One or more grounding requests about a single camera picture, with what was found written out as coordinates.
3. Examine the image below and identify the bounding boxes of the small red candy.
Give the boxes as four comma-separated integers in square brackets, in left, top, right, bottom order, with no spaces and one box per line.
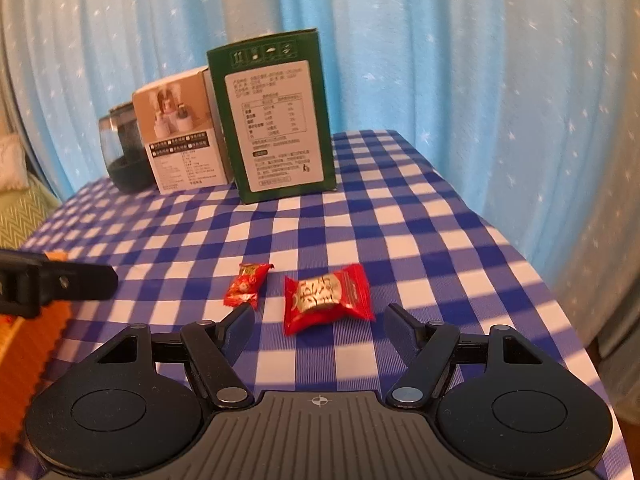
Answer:
[224,263,273,310]

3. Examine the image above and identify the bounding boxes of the large red gold snack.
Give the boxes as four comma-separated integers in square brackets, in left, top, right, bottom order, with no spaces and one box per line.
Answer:
[283,263,375,336]

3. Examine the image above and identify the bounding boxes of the orange plastic tray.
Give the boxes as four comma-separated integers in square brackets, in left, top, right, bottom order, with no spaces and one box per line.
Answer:
[0,251,74,461]

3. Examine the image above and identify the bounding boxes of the green zigzag cushion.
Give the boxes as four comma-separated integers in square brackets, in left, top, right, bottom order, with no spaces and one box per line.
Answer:
[0,174,61,249]

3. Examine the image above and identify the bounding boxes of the white pink cushion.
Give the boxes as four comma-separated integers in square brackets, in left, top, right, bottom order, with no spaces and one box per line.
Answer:
[0,134,29,192]

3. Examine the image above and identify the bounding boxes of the blue checkered tablecloth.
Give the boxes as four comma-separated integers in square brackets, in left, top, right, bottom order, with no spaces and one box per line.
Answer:
[19,129,632,480]

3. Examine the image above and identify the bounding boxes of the dark glass humidifier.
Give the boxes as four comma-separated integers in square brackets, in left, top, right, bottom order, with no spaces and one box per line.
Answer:
[99,102,155,194]

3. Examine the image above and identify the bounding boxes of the grey curtain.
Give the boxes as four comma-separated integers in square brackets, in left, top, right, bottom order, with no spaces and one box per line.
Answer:
[549,209,640,411]

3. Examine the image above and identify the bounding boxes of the white humidifier box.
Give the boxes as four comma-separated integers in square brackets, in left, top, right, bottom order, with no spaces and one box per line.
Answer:
[132,66,233,194]

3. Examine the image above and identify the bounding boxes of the green carton box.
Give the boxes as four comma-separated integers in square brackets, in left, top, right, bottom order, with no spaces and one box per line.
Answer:
[207,28,336,204]

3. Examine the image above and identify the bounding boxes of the blue star curtain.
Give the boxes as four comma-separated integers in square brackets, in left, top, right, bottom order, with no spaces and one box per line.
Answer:
[1,0,639,274]

